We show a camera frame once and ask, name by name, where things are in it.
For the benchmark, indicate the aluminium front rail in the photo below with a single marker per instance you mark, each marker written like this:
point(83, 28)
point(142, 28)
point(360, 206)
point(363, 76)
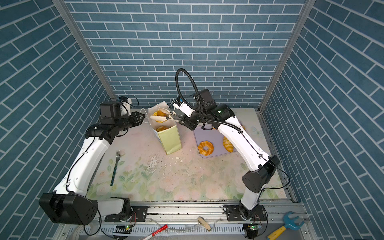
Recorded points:
point(183, 212)

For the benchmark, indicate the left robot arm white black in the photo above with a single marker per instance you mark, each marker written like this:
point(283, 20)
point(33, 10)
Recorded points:
point(68, 204)

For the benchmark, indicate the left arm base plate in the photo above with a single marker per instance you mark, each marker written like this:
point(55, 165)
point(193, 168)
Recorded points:
point(132, 215)

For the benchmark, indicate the beige wooden piece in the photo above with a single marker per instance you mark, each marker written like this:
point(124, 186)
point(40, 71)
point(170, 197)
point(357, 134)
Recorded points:
point(205, 224)

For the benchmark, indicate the green handled fork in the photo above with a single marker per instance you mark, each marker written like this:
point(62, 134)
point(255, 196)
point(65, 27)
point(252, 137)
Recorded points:
point(118, 157)

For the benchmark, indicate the glazed orange donut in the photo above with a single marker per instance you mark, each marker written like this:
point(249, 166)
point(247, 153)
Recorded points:
point(206, 148)

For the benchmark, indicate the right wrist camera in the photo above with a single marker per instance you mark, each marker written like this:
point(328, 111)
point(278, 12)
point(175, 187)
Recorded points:
point(182, 106)

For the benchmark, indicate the round orange bun half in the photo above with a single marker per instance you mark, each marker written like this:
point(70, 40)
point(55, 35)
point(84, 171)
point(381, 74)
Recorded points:
point(162, 128)

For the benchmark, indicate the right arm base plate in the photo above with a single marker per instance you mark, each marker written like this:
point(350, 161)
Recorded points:
point(236, 213)

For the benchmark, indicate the small yellow egg tart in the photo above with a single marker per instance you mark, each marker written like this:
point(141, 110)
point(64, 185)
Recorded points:
point(160, 116)

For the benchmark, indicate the blue yellow toy wrench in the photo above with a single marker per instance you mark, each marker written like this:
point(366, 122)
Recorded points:
point(288, 224)

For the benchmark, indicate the white green paper bag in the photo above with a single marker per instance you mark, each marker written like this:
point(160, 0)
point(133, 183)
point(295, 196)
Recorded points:
point(170, 138)

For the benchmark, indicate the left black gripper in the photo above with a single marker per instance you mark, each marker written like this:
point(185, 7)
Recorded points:
point(137, 121)

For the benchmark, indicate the long striped croissant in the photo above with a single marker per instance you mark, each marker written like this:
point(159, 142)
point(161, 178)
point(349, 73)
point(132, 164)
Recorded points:
point(228, 145)

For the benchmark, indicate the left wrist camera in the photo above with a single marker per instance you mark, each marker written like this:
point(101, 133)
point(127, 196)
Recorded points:
point(125, 105)

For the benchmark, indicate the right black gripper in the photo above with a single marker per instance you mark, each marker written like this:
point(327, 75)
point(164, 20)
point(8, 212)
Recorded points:
point(188, 122)

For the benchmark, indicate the lilac plastic tray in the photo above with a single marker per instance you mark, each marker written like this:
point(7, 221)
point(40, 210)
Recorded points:
point(212, 136)

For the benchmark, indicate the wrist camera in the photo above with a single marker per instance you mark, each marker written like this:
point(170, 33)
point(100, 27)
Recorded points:
point(182, 106)
point(125, 105)

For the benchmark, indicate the red white marker pen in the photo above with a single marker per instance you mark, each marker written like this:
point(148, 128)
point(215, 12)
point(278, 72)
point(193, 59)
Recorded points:
point(163, 228)

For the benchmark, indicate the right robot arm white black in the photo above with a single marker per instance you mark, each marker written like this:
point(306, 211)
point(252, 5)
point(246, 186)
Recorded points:
point(261, 166)

